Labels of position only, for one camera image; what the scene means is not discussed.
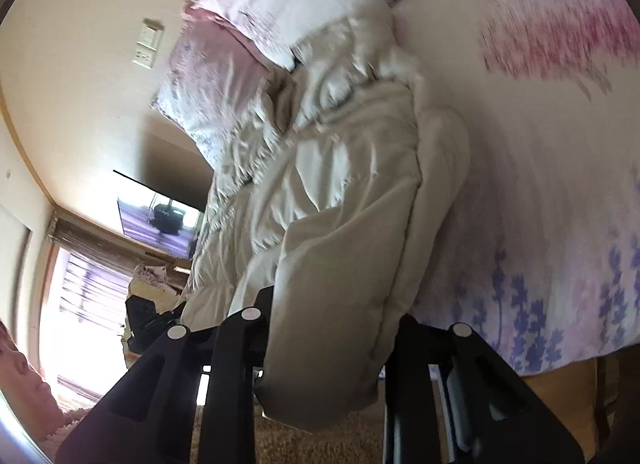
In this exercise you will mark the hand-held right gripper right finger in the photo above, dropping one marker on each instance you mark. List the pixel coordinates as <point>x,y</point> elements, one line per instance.
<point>415,344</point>

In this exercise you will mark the cream puffer jacket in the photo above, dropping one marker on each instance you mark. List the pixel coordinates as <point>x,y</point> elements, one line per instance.
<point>340,204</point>

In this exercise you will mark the bed with floral sheet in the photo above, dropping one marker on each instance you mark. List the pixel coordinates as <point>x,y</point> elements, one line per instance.
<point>540,169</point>

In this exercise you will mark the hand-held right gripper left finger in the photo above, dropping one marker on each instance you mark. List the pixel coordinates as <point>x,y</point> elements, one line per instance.
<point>257,329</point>

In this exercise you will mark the window with blinds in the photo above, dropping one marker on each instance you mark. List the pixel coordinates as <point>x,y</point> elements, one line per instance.
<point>85,304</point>

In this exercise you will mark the pink fuzzy cloth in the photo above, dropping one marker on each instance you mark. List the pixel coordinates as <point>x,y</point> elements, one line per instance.
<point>30,394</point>

